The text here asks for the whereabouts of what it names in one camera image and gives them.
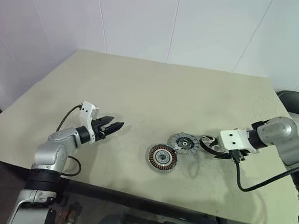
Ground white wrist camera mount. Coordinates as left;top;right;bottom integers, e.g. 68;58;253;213
76;100;101;143
217;127;261;155

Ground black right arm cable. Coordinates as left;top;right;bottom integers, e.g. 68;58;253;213
230;150;299;198

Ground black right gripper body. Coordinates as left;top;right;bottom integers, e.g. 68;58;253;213
228;148;249;163

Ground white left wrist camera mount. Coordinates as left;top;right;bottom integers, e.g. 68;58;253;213
76;100;101;143

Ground black table frame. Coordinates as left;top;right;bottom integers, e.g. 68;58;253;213
57;177;232;224

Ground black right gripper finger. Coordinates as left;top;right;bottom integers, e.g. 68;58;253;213
203;138;220;149
214;152;232;161

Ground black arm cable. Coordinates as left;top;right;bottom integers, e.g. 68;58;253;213
52;104;88;178
230;150;299;198

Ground grey round motor cover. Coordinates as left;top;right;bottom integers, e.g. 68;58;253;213
166;130;200;157

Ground motor stator with copper windings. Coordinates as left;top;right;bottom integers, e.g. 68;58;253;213
143;142;181;175

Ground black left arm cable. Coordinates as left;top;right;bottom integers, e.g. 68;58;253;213
52;104;88;178

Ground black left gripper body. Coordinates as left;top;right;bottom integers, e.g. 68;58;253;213
91;116;109;142

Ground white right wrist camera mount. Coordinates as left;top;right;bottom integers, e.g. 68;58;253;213
217;127;261;155

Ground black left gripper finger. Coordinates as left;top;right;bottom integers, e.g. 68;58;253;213
104;120;124;137
100;115;115;126

